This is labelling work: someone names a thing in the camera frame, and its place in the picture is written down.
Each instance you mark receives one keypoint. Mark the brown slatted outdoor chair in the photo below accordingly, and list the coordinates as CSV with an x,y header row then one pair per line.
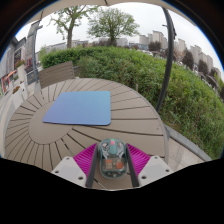
x,y
56,74

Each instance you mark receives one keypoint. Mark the group of distant buildings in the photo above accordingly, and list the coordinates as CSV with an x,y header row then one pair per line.
x,y
181,46

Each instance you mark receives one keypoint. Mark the transparent green computer mouse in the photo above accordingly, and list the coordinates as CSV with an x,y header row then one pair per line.
x,y
112,160

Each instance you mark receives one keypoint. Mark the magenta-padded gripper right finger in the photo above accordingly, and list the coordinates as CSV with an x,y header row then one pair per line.
x,y
138,160

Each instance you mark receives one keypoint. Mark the dark curved umbrella pole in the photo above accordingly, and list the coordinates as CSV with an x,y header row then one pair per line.
x,y
168,60

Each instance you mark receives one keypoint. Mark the white flower planter box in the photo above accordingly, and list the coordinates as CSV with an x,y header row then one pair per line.
x,y
16,96
21,71

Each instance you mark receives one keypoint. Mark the tree with sparse crown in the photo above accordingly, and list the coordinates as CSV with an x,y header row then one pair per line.
x,y
70,31

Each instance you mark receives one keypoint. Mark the green hedge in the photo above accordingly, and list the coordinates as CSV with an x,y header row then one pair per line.
x,y
143,73

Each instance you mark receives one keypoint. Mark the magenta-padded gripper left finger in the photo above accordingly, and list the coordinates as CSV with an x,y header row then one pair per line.
x,y
83,160

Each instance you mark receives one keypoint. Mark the tree with dense round crown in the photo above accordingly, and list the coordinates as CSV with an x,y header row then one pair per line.
x,y
112,25

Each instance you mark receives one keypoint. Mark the blue rectangular mouse pad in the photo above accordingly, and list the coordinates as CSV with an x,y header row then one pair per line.
x,y
80,108

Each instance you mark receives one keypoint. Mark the beige umbrella canopy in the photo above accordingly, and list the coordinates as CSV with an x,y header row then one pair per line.
x,y
100,2

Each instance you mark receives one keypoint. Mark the dark standing sign board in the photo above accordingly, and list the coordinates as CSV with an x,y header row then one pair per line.
x,y
30,53

